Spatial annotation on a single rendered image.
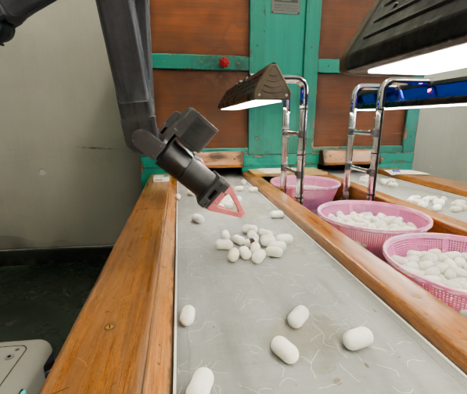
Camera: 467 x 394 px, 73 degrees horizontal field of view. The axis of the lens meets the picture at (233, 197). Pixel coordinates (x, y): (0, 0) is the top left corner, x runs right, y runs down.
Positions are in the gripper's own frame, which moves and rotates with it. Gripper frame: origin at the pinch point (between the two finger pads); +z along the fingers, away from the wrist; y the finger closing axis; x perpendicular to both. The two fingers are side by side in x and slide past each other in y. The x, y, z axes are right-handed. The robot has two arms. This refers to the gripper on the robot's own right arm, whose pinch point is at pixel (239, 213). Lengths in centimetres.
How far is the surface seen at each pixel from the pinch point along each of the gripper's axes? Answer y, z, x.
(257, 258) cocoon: -10.1, 4.8, 3.5
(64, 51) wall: 164, -100, 6
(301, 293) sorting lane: -20.5, 9.0, 1.8
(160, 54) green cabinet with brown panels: 82, -43, -23
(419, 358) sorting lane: -35.6, 14.9, -3.4
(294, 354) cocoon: -34.3, 3.1, 4.9
